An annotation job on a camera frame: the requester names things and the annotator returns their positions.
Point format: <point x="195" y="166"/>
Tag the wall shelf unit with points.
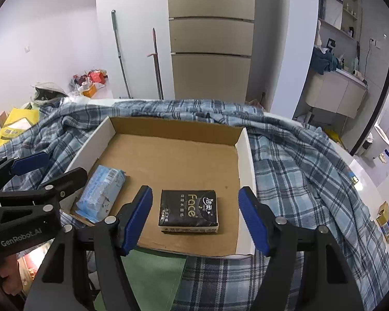
<point x="330" y="9"/>

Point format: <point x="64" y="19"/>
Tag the black door frame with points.
<point x="359" y="142"/>

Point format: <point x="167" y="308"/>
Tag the orange box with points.
<point x="90" y="91"/>

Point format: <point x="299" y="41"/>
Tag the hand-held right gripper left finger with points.
<point x="138" y="223"/>

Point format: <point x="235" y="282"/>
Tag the brown cardboard piece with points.
<point x="2" y="119"/>

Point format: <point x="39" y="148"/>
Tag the red gift bag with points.
<point x="97" y="76"/>

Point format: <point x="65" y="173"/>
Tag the small yellow blue box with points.
<point x="385" y="223"/>

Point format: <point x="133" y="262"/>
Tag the black tissue pack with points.
<point x="188" y="210"/>

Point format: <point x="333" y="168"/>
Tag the grey cloth bundle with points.
<point x="48" y="87"/>

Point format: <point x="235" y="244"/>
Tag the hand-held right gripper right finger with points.
<point x="253" y="222"/>

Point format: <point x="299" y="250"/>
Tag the shallow cardboard box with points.
<point x="168" y="155"/>

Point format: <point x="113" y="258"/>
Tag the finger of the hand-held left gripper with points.
<point x="69" y="179"/>
<point x="30" y="163"/>

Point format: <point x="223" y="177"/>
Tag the blue wet wipes pack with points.
<point x="100" y="191"/>

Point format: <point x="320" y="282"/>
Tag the green sheet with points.
<point x="155" y="275"/>

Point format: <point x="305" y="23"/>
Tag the blue plaid blanket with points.
<point x="295" y="184"/>

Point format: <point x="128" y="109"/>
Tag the beige vanity cabinet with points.
<point x="334" y="94"/>

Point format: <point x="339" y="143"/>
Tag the yellow cardboard box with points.
<point x="19" y="116"/>

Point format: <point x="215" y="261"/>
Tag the blue clothes pile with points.
<point x="322" y="61"/>

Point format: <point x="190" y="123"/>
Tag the beige refrigerator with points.
<point x="210" y="71"/>

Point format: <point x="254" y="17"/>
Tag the yellow bag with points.
<point x="333" y="135"/>

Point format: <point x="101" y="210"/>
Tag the white wall socket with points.
<point x="378" y="44"/>

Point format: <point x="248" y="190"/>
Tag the person's left hand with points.
<point x="7" y="278"/>

